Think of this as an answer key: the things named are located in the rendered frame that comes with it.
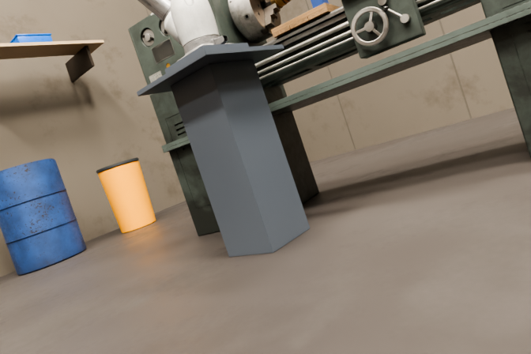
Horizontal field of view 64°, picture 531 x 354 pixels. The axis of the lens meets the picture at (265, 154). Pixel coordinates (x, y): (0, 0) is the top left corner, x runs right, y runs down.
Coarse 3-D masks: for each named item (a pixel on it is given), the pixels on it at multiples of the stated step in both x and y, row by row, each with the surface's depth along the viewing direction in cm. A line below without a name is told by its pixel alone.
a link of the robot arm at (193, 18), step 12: (180, 0) 164; (192, 0) 164; (204, 0) 166; (180, 12) 164; (192, 12) 163; (204, 12) 164; (180, 24) 165; (192, 24) 163; (204, 24) 164; (216, 24) 169; (180, 36) 167; (192, 36) 163
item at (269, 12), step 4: (276, 4) 219; (268, 8) 222; (272, 8) 220; (276, 8) 219; (280, 8) 222; (264, 12) 223; (268, 12) 221; (272, 12) 219; (276, 12) 221; (264, 16) 222; (268, 16) 220; (272, 16) 220; (276, 16) 220; (264, 20) 221; (268, 20) 219; (272, 20) 220; (268, 24) 219; (272, 24) 220; (268, 28) 222; (264, 32) 223
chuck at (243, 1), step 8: (240, 0) 215; (248, 0) 213; (256, 0) 219; (240, 8) 216; (248, 8) 214; (256, 8) 217; (240, 16) 217; (256, 16) 215; (280, 16) 239; (248, 24) 218; (256, 24) 217; (264, 24) 220; (280, 24) 236; (248, 32) 222; (256, 32) 222
